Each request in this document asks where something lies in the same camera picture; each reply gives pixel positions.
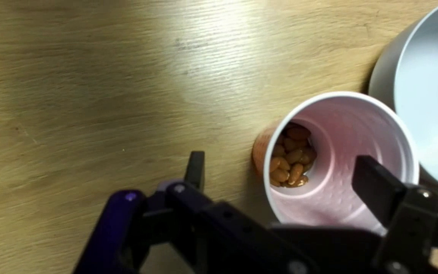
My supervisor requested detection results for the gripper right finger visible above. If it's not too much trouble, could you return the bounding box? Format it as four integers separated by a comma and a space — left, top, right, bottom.
351, 155, 438, 274

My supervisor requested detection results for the gray bowl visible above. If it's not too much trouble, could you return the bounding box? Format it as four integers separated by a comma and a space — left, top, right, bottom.
368, 0, 438, 194

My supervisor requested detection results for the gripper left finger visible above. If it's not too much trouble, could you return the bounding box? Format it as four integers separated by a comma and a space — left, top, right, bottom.
73, 151, 311, 274

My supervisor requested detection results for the heap of brown beans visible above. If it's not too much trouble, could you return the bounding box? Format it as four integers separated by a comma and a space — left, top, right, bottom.
269, 123, 317, 188

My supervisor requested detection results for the orange plastic cup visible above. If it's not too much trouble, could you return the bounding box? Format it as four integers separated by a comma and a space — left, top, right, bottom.
252, 91, 420, 236

